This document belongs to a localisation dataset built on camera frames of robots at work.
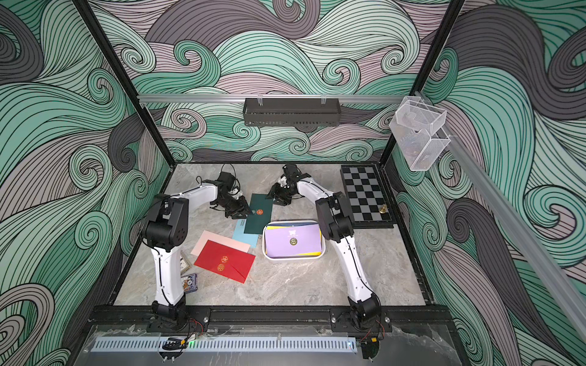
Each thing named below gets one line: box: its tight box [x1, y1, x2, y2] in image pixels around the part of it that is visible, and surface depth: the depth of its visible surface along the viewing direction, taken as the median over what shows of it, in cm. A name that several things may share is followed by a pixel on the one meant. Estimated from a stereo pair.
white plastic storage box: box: [262, 219, 327, 261], surface depth 89 cm
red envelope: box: [193, 239, 257, 284], surface depth 88 cm
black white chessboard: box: [340, 163, 395, 229], surface depth 106 cm
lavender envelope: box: [265, 224, 322, 257], surface depth 89 cm
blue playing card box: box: [183, 272, 199, 294], surface depth 81 cm
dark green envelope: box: [243, 192, 274, 235], surface depth 103 cm
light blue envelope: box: [231, 218, 259, 248], surface depth 95 cm
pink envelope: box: [190, 229, 252, 257], surface depth 93 cm
